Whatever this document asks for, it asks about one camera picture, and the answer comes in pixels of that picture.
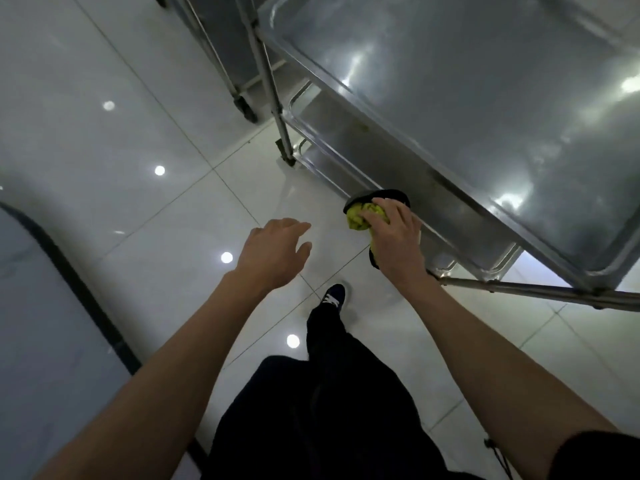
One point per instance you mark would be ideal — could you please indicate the person's left forearm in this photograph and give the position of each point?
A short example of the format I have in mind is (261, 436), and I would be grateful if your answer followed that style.
(150, 394)

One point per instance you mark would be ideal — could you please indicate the person's right forearm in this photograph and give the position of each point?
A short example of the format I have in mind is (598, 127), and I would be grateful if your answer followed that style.
(500, 374)

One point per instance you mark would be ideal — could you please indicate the black trousers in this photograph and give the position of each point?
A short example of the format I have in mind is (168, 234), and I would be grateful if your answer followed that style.
(325, 419)

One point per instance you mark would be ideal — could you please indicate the white marble counter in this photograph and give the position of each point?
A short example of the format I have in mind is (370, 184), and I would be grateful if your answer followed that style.
(40, 344)

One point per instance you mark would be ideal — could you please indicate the stainless steel service cart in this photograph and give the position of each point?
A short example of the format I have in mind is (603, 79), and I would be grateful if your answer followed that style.
(450, 94)

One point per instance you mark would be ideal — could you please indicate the person's left hand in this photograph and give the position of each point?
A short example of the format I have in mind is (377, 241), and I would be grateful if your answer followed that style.
(272, 254)

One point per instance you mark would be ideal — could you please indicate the dark blue sneaker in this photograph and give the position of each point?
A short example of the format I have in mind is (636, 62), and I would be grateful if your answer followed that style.
(334, 296)

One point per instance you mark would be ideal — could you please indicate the grey and yellow cleaning cloth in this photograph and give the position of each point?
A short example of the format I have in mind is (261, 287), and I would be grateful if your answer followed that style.
(356, 217)

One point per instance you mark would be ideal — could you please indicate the person's right hand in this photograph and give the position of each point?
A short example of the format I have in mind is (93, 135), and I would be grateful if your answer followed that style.
(400, 244)

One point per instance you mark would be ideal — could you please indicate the black shirt sleeve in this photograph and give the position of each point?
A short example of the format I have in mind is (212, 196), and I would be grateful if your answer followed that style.
(595, 457)

